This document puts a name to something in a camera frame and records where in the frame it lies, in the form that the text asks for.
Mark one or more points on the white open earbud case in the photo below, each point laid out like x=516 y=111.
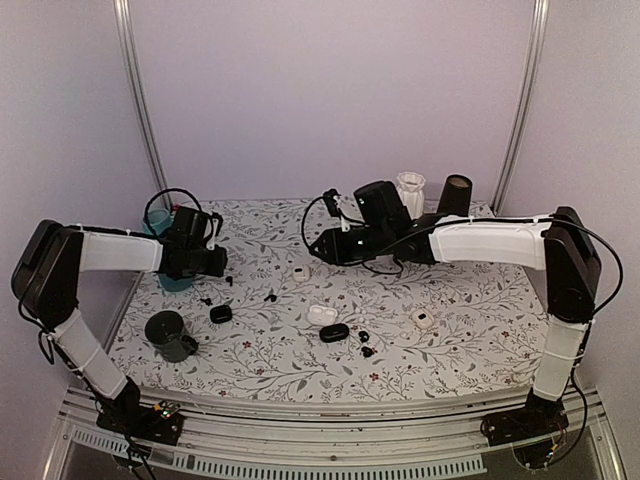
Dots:
x=322 y=316

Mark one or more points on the aluminium corner post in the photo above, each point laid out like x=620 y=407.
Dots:
x=526 y=93
x=124 y=26

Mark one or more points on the black mug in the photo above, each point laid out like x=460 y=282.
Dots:
x=166 y=331

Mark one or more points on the black square earbud case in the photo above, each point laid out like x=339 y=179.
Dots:
x=220 y=314

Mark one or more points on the aluminium front rail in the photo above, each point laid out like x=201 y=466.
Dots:
x=252 y=439

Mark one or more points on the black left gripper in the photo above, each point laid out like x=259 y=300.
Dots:
x=218 y=265

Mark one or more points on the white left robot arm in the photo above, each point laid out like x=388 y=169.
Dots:
x=59 y=261

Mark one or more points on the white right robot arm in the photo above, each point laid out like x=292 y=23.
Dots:
x=557 y=244

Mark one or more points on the right aluminium corner post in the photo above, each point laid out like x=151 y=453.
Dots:
x=526 y=93

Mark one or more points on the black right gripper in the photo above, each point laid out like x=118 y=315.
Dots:
x=335 y=253

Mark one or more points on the black tapered vase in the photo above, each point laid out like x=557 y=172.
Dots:
x=456 y=195

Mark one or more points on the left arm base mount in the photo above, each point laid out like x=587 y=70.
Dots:
x=124 y=414

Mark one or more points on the black oval earbud case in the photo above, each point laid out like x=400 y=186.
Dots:
x=334 y=333

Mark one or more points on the white ribbed vase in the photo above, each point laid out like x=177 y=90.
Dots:
x=410 y=187

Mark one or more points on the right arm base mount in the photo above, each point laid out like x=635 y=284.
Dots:
x=537 y=417

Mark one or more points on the left aluminium corner post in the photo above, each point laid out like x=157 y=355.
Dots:
x=124 y=26

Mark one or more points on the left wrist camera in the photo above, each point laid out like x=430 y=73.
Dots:
x=194 y=228

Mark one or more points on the white closed earbud case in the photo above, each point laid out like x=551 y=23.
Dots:
x=300 y=273

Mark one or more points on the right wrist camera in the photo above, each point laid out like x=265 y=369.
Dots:
x=332 y=200

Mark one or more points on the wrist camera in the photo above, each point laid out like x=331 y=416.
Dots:
x=332 y=200
x=194 y=228

